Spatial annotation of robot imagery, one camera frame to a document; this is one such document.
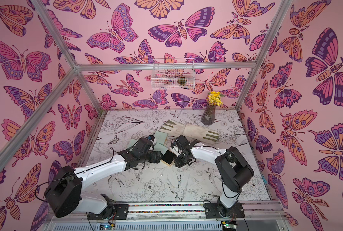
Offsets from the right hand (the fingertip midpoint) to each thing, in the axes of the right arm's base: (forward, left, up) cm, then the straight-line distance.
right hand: (177, 162), depth 90 cm
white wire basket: (+48, +4, +33) cm, 58 cm away
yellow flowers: (+34, -23, +23) cm, 47 cm away
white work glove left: (+27, +2, 0) cm, 27 cm away
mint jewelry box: (+18, +12, +2) cm, 21 cm away
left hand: (+2, +11, +7) cm, 13 cm away
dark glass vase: (+34, -23, +7) cm, 42 cm away
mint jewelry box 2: (+14, +32, 0) cm, 35 cm away
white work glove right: (+23, -16, 0) cm, 28 cm away
